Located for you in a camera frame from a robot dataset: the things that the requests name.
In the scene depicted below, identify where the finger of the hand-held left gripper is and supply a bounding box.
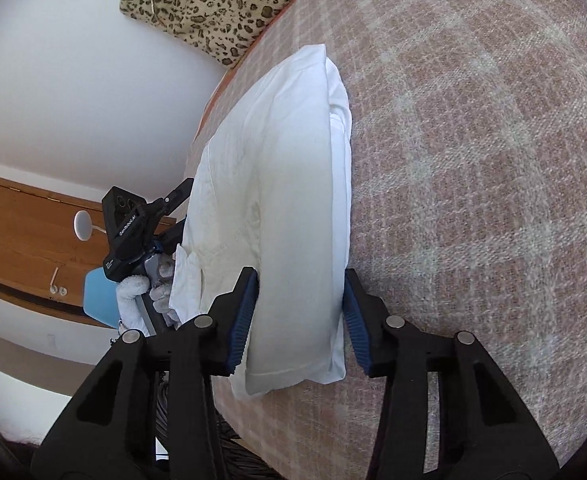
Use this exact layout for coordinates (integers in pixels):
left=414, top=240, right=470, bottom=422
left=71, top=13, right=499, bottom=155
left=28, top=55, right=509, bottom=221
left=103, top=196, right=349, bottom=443
left=146, top=177, right=195, bottom=218
left=148, top=216, right=188, bottom=261

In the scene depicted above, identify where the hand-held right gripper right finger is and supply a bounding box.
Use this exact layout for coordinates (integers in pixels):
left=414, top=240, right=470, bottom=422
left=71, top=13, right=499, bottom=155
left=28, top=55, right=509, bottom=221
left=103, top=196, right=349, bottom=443
left=342, top=267, right=559, bottom=480

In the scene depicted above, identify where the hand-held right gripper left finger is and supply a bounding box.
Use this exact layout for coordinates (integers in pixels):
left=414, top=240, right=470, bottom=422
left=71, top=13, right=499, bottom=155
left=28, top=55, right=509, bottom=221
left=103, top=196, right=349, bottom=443
left=38, top=266, right=260, bottom=480

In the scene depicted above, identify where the white long-sleeved shirt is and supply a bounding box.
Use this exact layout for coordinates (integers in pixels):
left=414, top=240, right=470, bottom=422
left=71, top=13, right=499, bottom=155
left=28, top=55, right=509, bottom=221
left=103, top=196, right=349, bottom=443
left=168, top=44, right=353, bottom=398

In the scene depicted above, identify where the person's left hand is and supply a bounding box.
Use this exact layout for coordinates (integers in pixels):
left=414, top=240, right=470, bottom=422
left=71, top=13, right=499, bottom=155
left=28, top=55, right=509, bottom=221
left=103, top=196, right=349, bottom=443
left=116, top=254, right=187, bottom=336

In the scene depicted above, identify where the white clip lamp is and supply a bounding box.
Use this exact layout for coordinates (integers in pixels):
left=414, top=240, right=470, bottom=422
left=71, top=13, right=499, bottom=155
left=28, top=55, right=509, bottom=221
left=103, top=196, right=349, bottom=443
left=74, top=210, right=109, bottom=241

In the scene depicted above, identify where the light blue chair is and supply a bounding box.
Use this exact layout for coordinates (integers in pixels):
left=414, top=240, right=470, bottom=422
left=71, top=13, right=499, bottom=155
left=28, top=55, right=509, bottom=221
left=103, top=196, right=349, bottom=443
left=84, top=267, right=124, bottom=330

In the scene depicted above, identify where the orange mattress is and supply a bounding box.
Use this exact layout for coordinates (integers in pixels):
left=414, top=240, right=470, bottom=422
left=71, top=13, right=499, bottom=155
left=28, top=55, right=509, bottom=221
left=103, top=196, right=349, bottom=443
left=194, top=62, right=242, bottom=136

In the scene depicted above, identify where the pink plaid blanket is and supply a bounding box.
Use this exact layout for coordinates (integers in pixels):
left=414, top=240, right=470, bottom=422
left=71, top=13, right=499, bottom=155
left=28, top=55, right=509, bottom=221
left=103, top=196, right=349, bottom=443
left=194, top=0, right=587, bottom=480

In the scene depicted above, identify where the leopard print cushion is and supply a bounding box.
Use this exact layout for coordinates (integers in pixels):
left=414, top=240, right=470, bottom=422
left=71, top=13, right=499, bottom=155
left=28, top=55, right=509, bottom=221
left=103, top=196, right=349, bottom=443
left=120, top=0, right=335, bottom=68

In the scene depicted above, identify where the metal door handle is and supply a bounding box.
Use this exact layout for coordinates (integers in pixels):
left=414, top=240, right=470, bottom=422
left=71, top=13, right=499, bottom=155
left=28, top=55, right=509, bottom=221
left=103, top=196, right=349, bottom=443
left=48, top=266, right=68, bottom=297

